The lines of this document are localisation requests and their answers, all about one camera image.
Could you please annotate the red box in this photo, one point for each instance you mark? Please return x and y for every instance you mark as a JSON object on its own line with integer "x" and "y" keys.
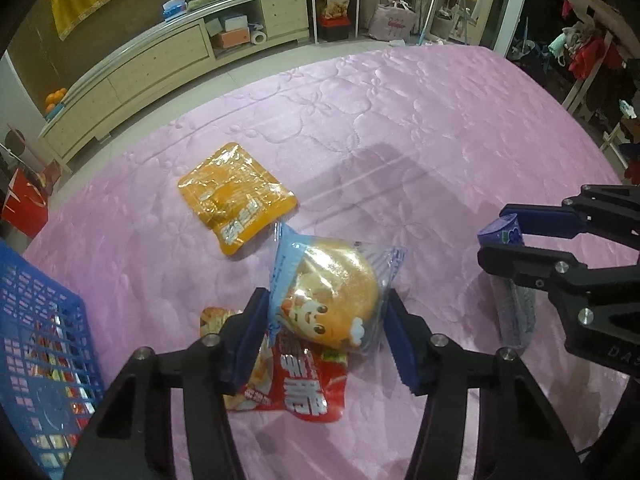
{"x": 25, "y": 202}

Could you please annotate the clear bun packet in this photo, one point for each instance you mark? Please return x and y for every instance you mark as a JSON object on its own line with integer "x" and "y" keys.
{"x": 335, "y": 295}

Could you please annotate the red clothes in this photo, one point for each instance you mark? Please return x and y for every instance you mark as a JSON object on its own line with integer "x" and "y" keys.
{"x": 590, "y": 57}

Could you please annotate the white metal rack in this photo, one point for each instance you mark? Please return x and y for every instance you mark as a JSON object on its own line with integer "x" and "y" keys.
{"x": 357, "y": 10}

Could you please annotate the red snack packet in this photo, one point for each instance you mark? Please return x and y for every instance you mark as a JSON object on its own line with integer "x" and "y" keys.
{"x": 300, "y": 390}

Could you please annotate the pink quilted bed cover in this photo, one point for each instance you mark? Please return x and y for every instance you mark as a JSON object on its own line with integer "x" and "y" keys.
{"x": 400, "y": 125}

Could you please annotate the paper towel roll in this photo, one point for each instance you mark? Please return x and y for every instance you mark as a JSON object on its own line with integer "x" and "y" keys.
{"x": 258, "y": 37}

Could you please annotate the wooden clothes rack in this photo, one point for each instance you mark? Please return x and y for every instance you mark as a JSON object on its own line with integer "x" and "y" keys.
{"x": 575, "y": 95}

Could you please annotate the snack bag on rack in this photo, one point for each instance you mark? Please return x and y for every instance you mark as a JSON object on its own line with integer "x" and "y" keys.
{"x": 334, "y": 6}

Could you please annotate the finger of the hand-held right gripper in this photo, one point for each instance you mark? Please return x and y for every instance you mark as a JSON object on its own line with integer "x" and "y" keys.
{"x": 542, "y": 220}
{"x": 525, "y": 260}

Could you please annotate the small blue box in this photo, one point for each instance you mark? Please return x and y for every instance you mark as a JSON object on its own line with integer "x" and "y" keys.
{"x": 175, "y": 7}

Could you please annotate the orange box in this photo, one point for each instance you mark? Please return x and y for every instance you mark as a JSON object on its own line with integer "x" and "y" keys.
{"x": 232, "y": 38}

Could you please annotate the pile of oranges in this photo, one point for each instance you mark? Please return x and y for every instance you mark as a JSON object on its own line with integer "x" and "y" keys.
{"x": 55, "y": 100}

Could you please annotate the long beige cabinet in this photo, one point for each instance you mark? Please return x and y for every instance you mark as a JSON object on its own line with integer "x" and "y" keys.
{"x": 150, "y": 65}

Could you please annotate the orange snack packet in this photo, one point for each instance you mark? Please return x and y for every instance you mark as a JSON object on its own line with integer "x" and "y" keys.
{"x": 235, "y": 195}

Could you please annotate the blue plastic basket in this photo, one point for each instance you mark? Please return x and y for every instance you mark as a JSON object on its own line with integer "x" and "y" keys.
{"x": 50, "y": 310}

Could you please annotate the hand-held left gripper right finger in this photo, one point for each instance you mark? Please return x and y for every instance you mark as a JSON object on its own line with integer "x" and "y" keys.
{"x": 402, "y": 350}

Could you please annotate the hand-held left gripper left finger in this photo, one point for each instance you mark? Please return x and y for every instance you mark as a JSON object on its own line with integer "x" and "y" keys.
{"x": 250, "y": 345}

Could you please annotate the purple tube snack packet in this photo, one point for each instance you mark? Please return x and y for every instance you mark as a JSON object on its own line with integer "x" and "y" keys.
{"x": 515, "y": 320}

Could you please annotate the pink bag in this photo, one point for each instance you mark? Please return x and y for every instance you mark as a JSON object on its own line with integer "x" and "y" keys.
{"x": 395, "y": 22}

